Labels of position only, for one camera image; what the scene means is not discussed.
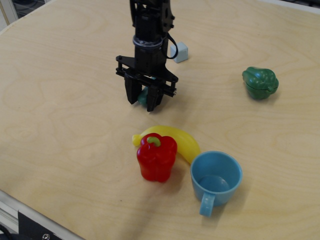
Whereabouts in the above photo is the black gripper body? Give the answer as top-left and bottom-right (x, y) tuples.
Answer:
(115, 44), (178, 97)

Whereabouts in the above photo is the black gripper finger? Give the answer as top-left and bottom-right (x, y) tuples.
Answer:
(124, 73), (142, 104)
(146, 85), (164, 112)

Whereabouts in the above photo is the green toy cucumber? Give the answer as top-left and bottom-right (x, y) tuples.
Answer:
(137, 86), (148, 107)

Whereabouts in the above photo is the blue cup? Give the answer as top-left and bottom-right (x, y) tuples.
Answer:
(190, 151), (243, 217)

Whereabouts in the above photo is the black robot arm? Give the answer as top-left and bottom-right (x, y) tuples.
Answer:
(116, 0), (179, 112)

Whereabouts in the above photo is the light blue cube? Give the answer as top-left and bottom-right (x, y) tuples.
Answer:
(170, 41), (189, 63)

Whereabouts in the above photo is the red toy bell pepper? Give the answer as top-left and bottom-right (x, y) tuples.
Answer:
(136, 133), (178, 183)

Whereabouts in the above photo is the yellow toy banana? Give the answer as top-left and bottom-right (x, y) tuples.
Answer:
(132, 125), (201, 165)

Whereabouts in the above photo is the green toy bell pepper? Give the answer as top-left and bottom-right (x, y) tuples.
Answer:
(242, 66), (279, 100)

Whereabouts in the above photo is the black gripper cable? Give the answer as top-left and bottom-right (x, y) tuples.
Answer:
(164, 33), (179, 60)

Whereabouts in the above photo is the aluminium table frame rail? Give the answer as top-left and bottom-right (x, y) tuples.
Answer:
(0, 191), (82, 240)

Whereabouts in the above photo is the black corner bracket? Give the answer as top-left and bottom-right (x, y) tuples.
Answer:
(18, 212), (62, 240)

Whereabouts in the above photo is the black braided cable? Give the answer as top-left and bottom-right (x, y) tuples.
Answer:
(0, 223), (16, 240)

